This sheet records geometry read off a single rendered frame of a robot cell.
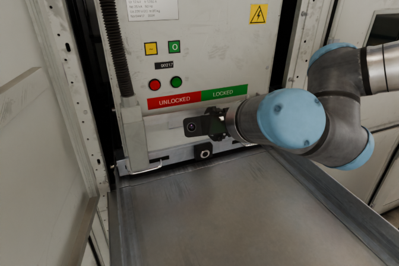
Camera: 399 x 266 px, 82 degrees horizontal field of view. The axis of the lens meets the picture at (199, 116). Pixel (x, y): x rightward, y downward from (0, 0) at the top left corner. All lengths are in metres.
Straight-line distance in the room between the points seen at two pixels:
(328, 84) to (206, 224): 0.43
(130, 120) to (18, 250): 0.29
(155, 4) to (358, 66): 0.44
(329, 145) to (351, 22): 0.53
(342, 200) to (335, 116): 0.35
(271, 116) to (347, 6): 0.55
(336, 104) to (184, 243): 0.44
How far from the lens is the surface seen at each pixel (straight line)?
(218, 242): 0.61
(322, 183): 0.77
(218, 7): 0.65
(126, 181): 0.76
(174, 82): 0.64
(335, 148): 0.43
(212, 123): 0.51
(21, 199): 0.48
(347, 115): 0.46
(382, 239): 0.73
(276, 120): 0.34
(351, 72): 0.49
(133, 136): 0.57
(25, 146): 0.48
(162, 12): 0.61
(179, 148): 0.74
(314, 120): 0.38
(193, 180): 0.74
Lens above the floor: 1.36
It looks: 29 degrees down
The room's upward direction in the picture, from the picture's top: straight up
